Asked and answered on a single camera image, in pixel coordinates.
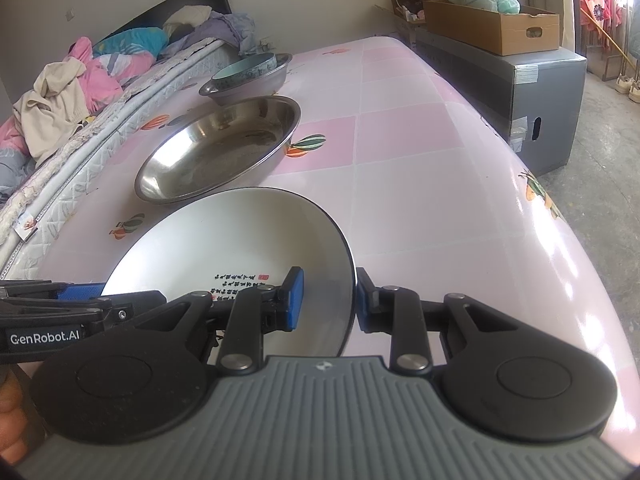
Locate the small stainless steel bowl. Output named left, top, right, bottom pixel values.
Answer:
left=199, top=53, right=294, bottom=107

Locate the person's left hand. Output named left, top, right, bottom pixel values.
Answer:
left=0, top=367, right=32, bottom=467

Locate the grey purple clothing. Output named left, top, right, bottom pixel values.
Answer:
left=160, top=10, right=271, bottom=59

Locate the large grey box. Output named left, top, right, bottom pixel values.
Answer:
left=405, top=25, right=589, bottom=177

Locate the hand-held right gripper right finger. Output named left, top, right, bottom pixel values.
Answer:
left=355, top=266, right=522, bottom=377

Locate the white ceramic plate black print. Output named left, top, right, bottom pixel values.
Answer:
left=100, top=186, right=358, bottom=359

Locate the pile of clothes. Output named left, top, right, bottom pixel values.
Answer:
left=0, top=35, right=157, bottom=159

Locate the white quilted mattress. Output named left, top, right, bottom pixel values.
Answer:
left=0, top=40, right=237, bottom=282

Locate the teal patterned quilt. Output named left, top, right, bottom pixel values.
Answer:
left=92, top=27, right=169, bottom=59

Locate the pink checkered tablecloth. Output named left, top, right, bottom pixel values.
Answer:
left=30, top=35, right=627, bottom=453

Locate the wooden stick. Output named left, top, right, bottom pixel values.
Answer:
left=582, top=12, right=637, bottom=69

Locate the blue ceramic bowl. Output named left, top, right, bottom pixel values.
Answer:
left=211, top=53, right=279, bottom=92

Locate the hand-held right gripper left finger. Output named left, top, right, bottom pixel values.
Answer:
left=131, top=266, right=306, bottom=377

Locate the large stainless steel basin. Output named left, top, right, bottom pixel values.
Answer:
left=134, top=95, right=302, bottom=206

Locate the brown cardboard box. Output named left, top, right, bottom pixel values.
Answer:
left=423, top=0, right=561, bottom=57

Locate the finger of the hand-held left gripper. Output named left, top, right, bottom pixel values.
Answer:
left=0, top=290, right=169, bottom=334
left=0, top=281, right=107, bottom=304

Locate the cream cloth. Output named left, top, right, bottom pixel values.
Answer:
left=162, top=5, right=214, bottom=29

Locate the small open cardboard box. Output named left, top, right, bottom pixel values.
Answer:
left=375, top=0, right=427, bottom=37

